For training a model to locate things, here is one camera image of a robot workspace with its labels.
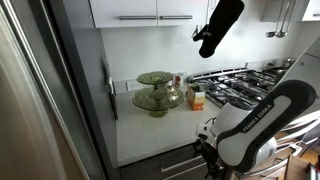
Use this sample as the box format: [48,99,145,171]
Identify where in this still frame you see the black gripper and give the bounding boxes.
[193,139,224,179]

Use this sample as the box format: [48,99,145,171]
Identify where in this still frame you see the grey top drawer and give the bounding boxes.
[120,145,207,180]

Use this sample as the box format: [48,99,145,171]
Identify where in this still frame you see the orange white carton box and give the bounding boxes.
[187,85,205,111]

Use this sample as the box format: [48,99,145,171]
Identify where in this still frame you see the green glass tiered stand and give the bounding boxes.
[132,71,184,118]

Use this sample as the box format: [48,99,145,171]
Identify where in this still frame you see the red white can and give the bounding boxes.
[174,73,184,88]

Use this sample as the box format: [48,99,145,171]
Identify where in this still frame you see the stainless gas stove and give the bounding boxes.
[186,58,320,180]

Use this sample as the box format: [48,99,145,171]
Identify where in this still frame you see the hanging metal ladle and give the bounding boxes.
[266,0,291,38]

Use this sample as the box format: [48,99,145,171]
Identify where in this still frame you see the white upper cabinet right door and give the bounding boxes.
[157,0,208,26]

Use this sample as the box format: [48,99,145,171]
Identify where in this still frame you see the white cabinet door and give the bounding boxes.
[90,0,157,28]
[157,0,208,26]

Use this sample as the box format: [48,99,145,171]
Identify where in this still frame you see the stainless steel refrigerator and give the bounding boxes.
[0,0,106,180]

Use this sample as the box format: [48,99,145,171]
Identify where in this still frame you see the white upper cabinet left door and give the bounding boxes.
[90,0,157,28]

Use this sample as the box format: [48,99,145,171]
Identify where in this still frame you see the white wall outlet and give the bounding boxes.
[126,80,142,91]

